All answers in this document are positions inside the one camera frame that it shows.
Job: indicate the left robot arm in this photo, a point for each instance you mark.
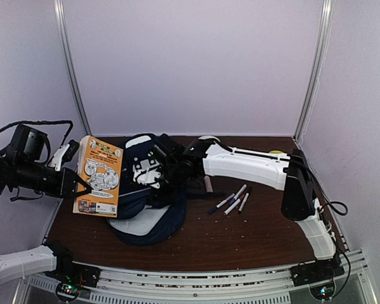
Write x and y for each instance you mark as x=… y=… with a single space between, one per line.
x=28 y=162

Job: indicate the small pink glue bottle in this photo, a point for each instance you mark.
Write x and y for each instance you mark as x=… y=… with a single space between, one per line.
x=208 y=184

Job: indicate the left aluminium frame post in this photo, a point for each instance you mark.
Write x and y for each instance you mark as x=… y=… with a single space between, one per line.
x=59 y=10

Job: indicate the right aluminium frame post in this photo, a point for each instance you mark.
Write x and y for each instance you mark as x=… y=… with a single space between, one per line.
x=318 y=61

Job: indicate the white marker black cap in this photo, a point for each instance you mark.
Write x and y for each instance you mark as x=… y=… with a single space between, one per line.
x=237 y=195

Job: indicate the lime green bowl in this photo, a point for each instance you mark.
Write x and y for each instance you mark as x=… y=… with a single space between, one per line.
x=277 y=152

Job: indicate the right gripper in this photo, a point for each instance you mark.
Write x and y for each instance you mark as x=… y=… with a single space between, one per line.
x=170 y=197

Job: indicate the orange cartoon paperback book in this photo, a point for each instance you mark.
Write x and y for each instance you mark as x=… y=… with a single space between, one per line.
x=100 y=166

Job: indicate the navy blue student backpack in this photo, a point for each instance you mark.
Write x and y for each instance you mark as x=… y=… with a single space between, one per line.
x=140 y=223

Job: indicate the aluminium frame post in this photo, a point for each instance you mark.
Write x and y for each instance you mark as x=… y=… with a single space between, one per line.
x=318 y=61
x=59 y=10

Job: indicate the white marker blue cap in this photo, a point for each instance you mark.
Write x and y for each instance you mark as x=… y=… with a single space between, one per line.
x=222 y=203

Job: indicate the black and white bowl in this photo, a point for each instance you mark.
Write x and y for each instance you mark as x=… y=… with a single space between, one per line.
x=209 y=137

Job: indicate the front aluminium rail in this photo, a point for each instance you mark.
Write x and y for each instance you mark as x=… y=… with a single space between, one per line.
x=264 y=285

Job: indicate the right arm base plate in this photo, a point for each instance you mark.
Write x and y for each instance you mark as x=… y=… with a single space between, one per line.
x=318 y=271

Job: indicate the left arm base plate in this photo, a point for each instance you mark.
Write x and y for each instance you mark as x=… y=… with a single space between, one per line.
x=80 y=275

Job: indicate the white marker dark cap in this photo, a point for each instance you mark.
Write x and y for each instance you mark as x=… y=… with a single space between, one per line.
x=232 y=206

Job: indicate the white marker red cap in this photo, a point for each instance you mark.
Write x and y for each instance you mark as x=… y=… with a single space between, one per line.
x=248 y=192

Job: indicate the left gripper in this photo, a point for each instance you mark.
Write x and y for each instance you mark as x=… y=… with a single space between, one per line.
x=69 y=176

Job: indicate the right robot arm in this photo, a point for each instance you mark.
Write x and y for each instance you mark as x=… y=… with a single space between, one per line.
x=288 y=173

